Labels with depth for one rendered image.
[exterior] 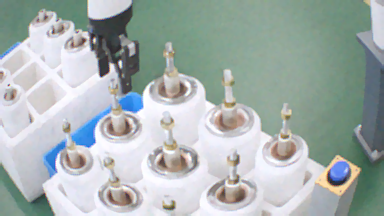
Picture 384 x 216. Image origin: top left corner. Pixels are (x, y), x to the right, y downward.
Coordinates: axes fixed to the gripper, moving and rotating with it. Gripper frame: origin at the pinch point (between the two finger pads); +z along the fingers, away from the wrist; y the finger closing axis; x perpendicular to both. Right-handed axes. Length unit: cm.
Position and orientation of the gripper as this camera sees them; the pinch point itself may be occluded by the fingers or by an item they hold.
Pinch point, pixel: (113, 77)
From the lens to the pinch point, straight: 110.0
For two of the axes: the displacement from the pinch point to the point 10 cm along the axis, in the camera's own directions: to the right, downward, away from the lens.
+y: 6.2, 4.6, -6.4
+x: 7.8, -4.4, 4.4
